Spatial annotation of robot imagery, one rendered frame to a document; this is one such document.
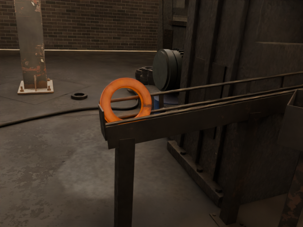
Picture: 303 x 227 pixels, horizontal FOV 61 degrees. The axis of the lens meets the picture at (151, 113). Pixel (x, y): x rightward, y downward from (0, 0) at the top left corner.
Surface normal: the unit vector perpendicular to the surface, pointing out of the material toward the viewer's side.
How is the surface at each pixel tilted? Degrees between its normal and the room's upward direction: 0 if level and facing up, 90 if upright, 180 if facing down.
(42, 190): 0
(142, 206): 0
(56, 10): 90
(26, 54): 90
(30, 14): 90
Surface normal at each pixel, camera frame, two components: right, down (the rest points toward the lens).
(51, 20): 0.36, 0.35
